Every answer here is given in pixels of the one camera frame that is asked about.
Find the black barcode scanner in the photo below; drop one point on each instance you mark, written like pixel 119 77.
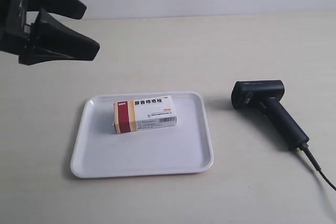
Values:
pixel 265 96

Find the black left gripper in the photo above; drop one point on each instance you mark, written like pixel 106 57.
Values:
pixel 46 39

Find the white plastic tray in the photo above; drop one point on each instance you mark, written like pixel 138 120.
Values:
pixel 99 152

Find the white red medicine box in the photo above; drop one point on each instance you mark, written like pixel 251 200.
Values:
pixel 144 114

